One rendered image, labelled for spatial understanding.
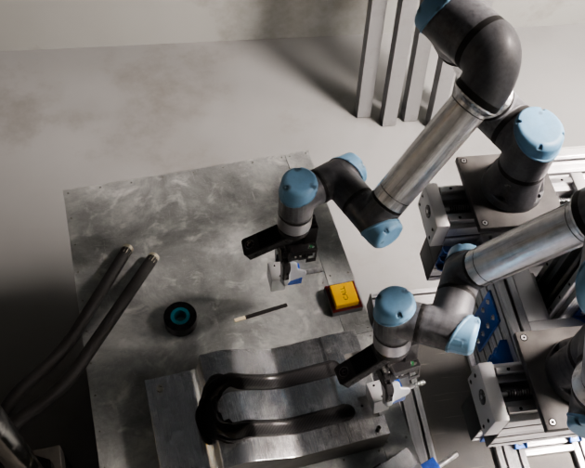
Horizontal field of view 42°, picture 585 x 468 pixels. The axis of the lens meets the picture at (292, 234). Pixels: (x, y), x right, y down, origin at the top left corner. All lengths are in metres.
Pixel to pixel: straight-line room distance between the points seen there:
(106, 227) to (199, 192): 0.27
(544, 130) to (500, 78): 0.40
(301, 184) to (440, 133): 0.29
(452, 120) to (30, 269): 1.96
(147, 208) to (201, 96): 1.43
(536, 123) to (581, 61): 2.24
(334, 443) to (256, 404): 0.19
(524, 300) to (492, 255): 0.51
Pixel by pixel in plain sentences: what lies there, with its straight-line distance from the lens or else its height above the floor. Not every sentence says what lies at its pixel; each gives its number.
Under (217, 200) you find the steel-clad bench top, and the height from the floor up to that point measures 0.80.
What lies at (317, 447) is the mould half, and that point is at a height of 0.88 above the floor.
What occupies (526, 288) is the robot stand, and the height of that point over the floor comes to 0.95.
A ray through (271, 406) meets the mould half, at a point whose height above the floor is 0.90.
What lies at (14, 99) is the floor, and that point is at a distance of 3.56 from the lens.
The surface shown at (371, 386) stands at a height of 0.95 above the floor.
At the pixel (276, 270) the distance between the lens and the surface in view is 1.80.
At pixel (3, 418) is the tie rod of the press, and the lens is 1.46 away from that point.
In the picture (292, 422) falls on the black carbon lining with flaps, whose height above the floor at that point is 0.88.
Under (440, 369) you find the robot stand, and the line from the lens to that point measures 2.59.
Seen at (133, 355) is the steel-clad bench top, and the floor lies 0.80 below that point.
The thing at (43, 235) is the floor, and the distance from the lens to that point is 3.08.
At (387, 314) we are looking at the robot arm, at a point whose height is 1.29.
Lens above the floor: 2.50
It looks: 56 degrees down
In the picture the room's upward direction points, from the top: 7 degrees clockwise
